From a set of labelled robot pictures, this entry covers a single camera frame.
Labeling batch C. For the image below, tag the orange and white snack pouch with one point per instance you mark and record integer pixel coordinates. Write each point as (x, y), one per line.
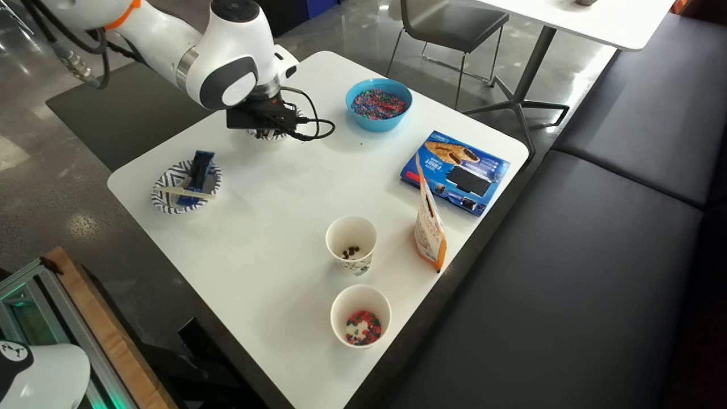
(428, 234)

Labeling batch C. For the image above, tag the dark blue snack packet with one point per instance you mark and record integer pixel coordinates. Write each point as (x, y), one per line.
(200, 170)

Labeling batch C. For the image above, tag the white side table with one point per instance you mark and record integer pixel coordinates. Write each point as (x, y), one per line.
(605, 18)

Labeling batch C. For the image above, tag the grey chair with metal legs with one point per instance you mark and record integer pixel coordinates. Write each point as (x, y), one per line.
(451, 18)

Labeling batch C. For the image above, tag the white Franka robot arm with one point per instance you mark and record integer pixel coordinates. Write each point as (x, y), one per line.
(218, 53)

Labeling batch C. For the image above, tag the blue cookie box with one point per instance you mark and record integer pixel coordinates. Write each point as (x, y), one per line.
(456, 173)

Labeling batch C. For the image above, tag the paper cup with red candies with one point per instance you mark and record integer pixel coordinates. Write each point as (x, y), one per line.
(363, 320)

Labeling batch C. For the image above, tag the wooden plank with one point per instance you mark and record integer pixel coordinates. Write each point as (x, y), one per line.
(105, 332)

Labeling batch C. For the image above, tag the white wrist camera block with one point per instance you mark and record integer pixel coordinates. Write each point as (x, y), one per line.
(284, 65)

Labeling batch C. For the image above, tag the flat white stirring stick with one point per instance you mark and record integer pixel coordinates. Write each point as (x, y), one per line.
(185, 194)

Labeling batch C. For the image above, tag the white rounded device black emblem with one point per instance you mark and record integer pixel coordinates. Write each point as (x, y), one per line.
(46, 378)

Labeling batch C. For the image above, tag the dark blue bin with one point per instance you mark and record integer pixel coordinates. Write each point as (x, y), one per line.
(309, 11)

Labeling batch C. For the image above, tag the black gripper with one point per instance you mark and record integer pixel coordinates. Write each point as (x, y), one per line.
(263, 114)

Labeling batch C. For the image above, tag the blue plastic bowl with candies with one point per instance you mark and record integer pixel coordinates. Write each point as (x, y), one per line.
(378, 106)

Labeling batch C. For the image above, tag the black sofa seat cushion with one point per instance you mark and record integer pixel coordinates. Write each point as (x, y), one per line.
(650, 114)
(560, 303)

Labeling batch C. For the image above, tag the dark floor mat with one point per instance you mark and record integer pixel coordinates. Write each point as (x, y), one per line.
(114, 120)

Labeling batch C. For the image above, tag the paper cup with dark beans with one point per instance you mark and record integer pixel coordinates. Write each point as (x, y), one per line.
(351, 241)

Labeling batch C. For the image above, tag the metal frame cart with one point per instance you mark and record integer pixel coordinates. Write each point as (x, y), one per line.
(31, 310)

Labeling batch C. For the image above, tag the patterned paper bowl with packet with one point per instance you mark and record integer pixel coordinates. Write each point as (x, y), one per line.
(169, 199)

